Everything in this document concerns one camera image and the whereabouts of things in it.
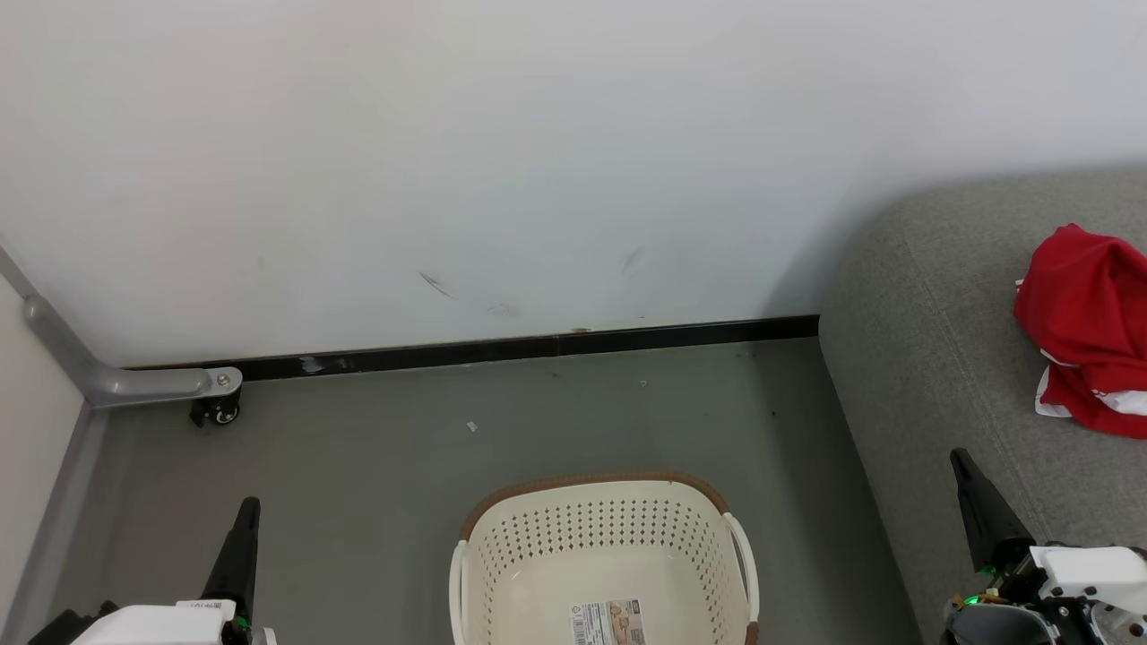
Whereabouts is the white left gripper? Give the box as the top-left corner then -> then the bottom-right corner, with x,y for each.
72,497 -> 277,645

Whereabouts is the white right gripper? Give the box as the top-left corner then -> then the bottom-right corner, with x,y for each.
949,447 -> 1147,615

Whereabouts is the red garment white striped collar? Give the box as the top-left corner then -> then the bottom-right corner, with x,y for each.
1014,224 -> 1147,395

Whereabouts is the grey fabric sofa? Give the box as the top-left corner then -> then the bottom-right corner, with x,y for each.
818,170 -> 1147,645

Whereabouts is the black caster wheel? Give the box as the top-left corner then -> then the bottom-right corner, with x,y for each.
190,394 -> 241,427

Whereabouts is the cream plastic laundry basket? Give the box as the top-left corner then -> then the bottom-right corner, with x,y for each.
448,471 -> 761,645

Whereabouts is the black baseboard strip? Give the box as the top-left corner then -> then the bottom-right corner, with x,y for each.
125,315 -> 819,383

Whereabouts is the printed paper basket label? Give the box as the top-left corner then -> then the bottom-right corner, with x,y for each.
570,598 -> 646,645

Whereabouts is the grey metal wheeled frame leg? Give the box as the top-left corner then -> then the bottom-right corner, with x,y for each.
0,244 -> 244,409

